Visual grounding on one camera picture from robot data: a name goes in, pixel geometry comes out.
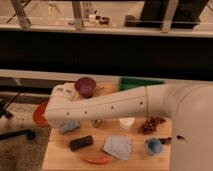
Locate small blue bowl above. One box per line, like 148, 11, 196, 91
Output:
145, 138, 162, 155

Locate white plastic cup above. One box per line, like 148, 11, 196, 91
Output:
119, 117, 135, 130

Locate green plastic tray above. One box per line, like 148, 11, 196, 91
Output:
118, 77, 163, 91

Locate red orange bowl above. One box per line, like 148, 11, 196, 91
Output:
33, 101, 49, 127

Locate blue sponge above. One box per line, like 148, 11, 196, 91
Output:
59, 121, 80, 134

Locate black rectangular block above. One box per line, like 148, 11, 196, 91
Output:
69, 135, 93, 151

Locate purple bowl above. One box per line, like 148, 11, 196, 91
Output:
74, 77, 96, 98

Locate dark red grapes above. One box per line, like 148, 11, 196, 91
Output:
142, 117, 165, 134

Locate light blue cloth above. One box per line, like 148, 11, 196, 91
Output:
103, 135, 132, 160

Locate striped metal cup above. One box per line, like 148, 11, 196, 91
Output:
92, 120, 102, 128

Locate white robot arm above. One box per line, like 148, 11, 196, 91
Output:
45, 84, 213, 171

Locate orange carrot toy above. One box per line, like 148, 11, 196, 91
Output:
81, 156, 110, 164

